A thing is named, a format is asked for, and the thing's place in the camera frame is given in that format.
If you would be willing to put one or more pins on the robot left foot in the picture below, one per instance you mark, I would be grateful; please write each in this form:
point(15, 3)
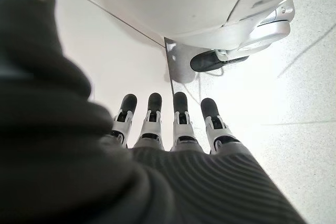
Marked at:
point(207, 61)

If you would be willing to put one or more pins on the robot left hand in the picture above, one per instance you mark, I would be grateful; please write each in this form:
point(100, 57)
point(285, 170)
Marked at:
point(78, 169)

